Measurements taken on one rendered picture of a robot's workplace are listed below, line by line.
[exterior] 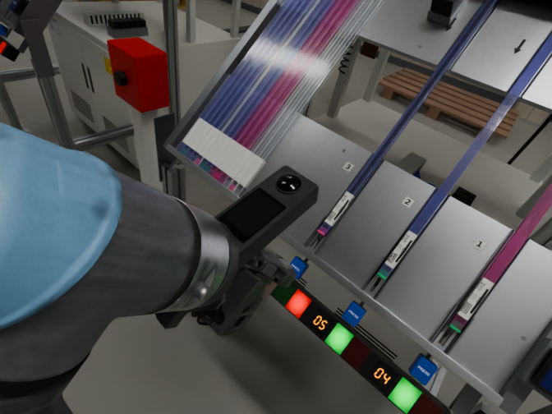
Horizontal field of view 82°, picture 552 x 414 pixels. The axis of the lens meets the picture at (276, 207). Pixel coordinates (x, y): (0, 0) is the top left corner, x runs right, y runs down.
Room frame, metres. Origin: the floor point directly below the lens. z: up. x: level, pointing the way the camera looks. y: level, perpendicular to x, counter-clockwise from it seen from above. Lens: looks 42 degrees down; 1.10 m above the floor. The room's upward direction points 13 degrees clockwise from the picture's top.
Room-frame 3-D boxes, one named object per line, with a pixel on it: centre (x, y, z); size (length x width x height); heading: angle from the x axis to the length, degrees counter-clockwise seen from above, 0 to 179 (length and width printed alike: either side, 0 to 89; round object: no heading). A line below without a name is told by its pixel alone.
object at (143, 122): (0.88, 0.48, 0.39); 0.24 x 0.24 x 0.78; 58
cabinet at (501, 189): (0.89, -0.38, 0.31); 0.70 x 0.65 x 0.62; 58
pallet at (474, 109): (3.28, -1.40, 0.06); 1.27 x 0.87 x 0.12; 62
